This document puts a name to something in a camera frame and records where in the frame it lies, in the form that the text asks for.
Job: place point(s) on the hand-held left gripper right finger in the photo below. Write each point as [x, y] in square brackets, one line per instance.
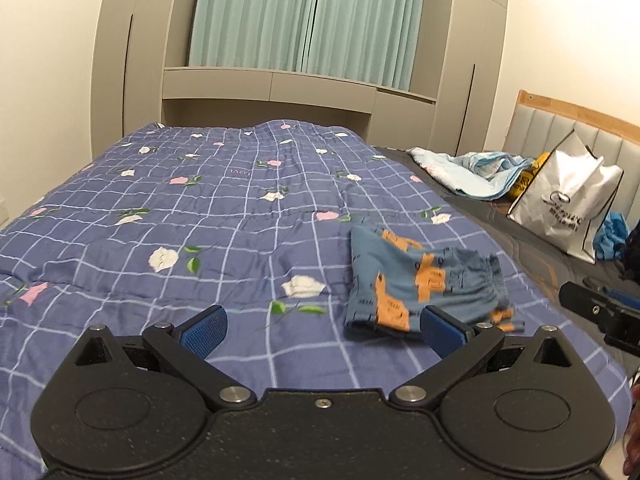
[442, 330]

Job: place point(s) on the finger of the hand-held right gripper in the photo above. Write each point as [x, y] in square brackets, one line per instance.
[585, 302]
[622, 299]

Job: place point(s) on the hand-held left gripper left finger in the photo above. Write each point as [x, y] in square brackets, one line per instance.
[205, 330]

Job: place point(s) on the blue pants with orange print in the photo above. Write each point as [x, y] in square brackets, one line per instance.
[390, 270]

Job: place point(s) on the person's right forearm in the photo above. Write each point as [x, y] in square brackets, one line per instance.
[635, 435]

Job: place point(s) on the dark cloth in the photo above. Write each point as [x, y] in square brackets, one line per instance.
[634, 255]

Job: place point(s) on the blue crumpled cloth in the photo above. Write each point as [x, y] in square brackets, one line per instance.
[612, 232]

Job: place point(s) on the white shopping bag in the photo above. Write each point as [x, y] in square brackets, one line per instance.
[560, 200]

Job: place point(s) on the blue checked floral quilt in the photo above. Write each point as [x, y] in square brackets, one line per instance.
[200, 210]

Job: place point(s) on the yellow and black bag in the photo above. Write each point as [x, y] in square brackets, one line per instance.
[525, 180]

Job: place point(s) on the light blue blanket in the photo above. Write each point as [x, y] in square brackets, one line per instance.
[450, 172]

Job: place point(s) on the grey padded wooden headboard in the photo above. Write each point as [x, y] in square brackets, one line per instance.
[550, 120]

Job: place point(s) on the beige built-in wardrobe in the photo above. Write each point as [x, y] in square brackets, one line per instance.
[320, 87]

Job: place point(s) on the teal curtain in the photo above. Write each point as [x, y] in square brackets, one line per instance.
[250, 10]

